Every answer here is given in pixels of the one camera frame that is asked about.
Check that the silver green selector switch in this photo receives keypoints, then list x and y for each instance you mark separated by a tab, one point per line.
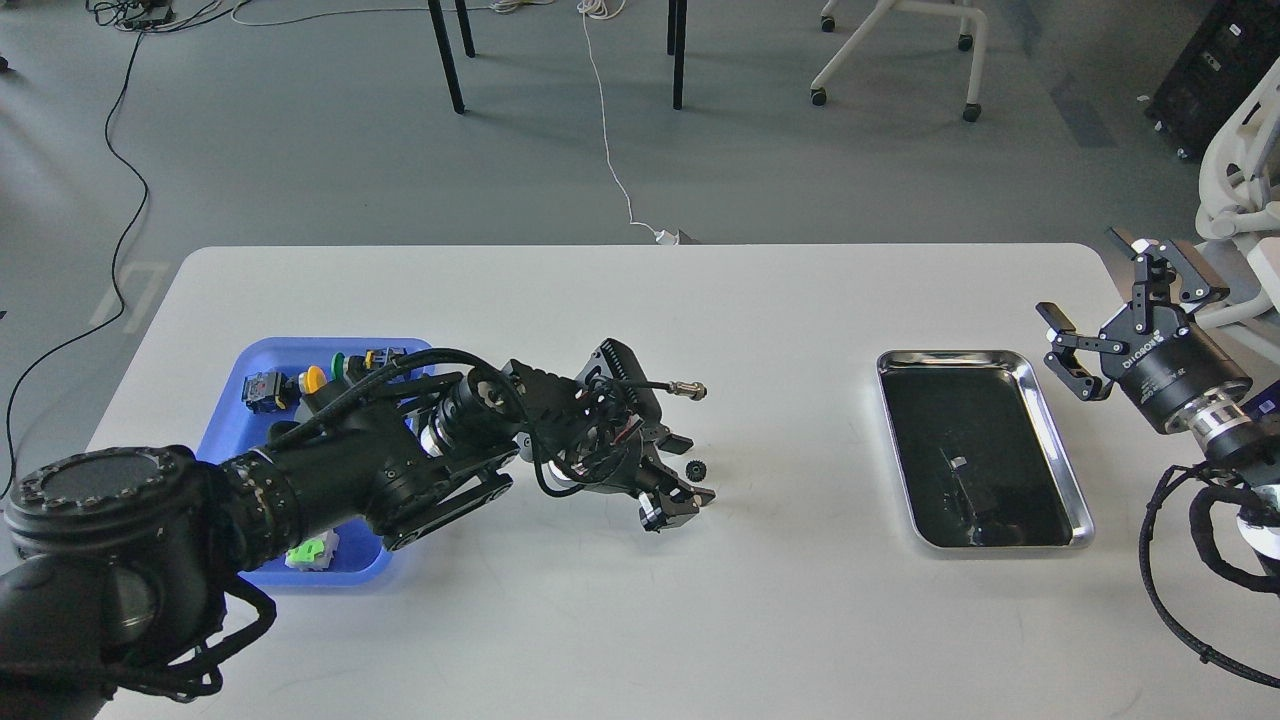
315	554

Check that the white office chair right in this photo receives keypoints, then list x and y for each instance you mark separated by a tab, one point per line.
1238	197

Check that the blue plastic tray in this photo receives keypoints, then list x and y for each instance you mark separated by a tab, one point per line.
234	429

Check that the silver metal tray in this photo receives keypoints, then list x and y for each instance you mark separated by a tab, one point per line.
981	463

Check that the small black gear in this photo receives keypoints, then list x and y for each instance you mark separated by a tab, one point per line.
696	471

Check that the black table leg left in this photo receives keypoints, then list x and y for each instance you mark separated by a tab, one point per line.
443	41

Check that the black table leg right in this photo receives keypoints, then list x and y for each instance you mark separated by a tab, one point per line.
676	34

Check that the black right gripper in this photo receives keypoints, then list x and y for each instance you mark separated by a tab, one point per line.
1169	361

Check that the black equipment case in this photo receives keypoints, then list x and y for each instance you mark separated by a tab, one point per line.
1231	51

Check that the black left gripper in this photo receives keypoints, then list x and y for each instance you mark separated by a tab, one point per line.
631	466

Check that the green push button switch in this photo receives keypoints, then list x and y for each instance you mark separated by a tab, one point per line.
353	368

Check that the black table leg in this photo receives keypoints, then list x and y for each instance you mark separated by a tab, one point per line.
676	34
443	41

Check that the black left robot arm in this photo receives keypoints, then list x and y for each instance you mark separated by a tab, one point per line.
132	559

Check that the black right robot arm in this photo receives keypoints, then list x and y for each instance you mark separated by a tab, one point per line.
1233	518

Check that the yellow push button switch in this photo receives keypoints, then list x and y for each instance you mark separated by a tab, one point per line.
275	392

